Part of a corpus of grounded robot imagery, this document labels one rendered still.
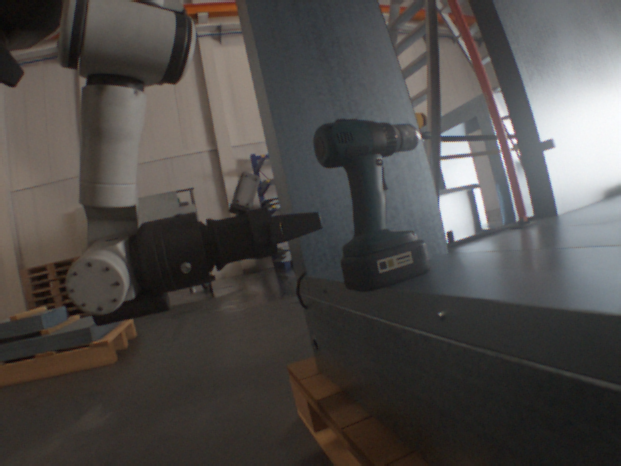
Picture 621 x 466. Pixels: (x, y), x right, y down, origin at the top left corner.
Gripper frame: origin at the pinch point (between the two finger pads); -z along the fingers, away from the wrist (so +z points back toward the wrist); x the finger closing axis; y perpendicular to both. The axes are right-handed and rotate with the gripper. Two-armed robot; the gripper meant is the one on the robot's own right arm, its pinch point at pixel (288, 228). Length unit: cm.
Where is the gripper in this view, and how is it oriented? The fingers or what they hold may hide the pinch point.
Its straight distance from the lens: 43.6
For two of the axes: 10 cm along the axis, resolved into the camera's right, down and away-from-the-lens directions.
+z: -9.4, 2.1, -2.9
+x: -2.8, 0.8, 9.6
